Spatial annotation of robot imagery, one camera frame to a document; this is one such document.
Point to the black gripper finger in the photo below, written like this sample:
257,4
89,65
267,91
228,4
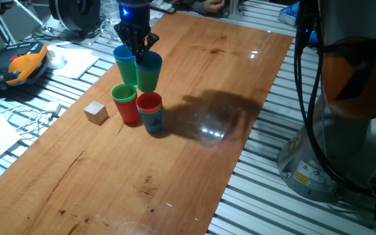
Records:
127,37
149,40

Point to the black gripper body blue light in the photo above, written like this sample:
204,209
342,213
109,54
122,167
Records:
135,16

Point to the blue plastic cup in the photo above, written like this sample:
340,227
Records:
152,63
122,53
150,126

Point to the red plastic cup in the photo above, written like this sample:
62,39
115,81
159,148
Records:
119,103
149,102
127,113

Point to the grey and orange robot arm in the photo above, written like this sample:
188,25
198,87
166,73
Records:
338,147

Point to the person's bare hand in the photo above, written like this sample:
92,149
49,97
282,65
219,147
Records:
213,5

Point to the person's hand with black strap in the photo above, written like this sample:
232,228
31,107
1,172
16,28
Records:
3,6

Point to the clear glass mug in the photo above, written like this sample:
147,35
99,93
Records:
108,23

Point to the white crumpled tissue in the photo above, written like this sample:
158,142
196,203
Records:
162,6

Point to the black round spool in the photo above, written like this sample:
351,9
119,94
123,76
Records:
77,16

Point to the white tissue lump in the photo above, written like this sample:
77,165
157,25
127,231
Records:
55,58

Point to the small wooden block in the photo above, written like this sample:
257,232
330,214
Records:
96,112

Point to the thin metal rod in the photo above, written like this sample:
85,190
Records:
31,14

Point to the orange and black teach pendant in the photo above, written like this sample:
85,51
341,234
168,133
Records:
25,63

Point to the varnished wooden board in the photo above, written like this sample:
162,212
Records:
191,169

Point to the blue tissue pack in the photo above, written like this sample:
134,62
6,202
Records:
289,14

